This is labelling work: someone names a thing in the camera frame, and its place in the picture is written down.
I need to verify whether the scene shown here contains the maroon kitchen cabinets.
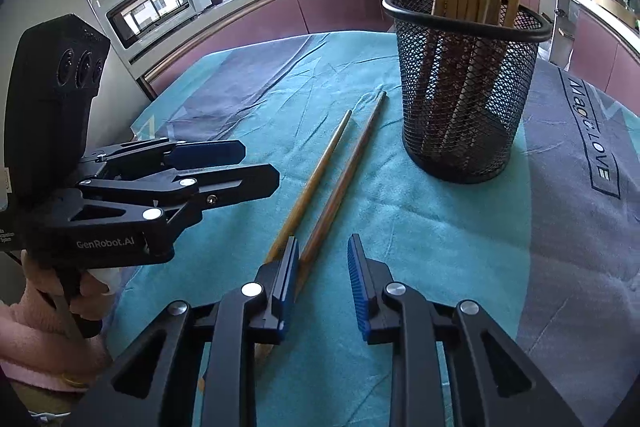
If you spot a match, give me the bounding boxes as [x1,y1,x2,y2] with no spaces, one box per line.
[142,0,640,98]

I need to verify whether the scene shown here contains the person's left forearm pink sleeve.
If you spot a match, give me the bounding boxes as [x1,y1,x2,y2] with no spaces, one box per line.
[0,301,114,394]

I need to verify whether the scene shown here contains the gold bracelet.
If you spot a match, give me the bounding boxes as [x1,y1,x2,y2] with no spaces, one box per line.
[60,372,92,390]

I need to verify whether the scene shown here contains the black mesh utensil cup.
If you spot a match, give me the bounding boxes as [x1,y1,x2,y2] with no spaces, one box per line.
[381,0,552,184]

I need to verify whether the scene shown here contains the person's left hand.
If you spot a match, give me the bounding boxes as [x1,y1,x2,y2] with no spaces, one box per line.
[24,254,122,341]

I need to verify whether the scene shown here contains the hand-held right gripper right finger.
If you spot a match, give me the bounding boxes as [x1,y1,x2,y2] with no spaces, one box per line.
[346,233,583,427]

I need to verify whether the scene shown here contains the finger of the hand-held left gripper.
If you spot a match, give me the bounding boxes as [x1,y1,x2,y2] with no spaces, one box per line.
[80,138,247,181]
[77,164,281,254]

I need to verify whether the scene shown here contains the teal and grey blanket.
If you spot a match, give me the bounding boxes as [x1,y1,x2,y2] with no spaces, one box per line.
[102,31,640,427]

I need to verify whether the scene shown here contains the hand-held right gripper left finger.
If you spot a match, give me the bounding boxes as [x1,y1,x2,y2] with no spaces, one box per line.
[70,236,301,427]

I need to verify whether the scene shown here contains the floral-end wooden chopstick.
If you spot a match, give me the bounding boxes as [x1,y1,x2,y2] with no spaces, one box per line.
[296,91,389,299]
[254,109,353,364]

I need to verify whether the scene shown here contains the white microwave oven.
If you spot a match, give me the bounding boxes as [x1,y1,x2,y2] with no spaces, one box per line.
[105,0,214,66]

